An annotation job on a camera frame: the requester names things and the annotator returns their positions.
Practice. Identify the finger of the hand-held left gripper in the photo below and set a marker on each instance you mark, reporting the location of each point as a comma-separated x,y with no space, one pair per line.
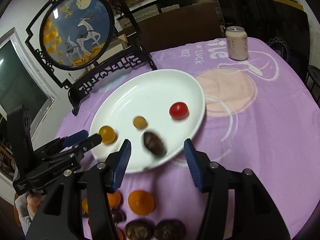
75,138
92,141

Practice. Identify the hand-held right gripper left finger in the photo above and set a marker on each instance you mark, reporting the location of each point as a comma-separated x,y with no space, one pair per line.
122,166

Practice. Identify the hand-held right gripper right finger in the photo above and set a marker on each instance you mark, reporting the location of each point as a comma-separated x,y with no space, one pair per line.
192,165

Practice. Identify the small yellow tomato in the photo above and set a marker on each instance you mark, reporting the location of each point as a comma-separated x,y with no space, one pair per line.
108,135
139,122

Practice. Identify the orange mandarin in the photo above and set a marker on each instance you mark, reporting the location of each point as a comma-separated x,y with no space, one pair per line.
140,202
85,205
114,199

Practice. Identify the dark purple plum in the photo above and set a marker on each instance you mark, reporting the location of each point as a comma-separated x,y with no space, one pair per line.
153,143
118,216
138,230
170,230

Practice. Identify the white oval plate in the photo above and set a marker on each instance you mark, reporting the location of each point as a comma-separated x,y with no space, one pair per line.
150,92

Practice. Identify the person's left forearm grey sleeve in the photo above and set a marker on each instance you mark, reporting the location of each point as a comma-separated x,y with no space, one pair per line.
22,215

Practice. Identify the person's left hand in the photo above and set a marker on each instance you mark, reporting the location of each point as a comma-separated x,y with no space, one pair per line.
33,202

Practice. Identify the purple printed blanket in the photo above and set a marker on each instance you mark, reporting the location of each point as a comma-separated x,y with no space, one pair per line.
250,135

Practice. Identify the white framed monitor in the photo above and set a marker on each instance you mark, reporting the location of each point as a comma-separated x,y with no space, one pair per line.
17,80

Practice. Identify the round deer decorative screen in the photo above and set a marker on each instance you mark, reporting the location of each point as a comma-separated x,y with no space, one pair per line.
75,30

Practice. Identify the pale pink drink can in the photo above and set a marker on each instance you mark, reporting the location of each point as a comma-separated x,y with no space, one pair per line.
236,43

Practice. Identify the brown wooden board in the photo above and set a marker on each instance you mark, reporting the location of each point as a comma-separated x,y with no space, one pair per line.
180,27

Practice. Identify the black round stool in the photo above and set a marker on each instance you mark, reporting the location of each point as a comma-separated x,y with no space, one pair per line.
313,80

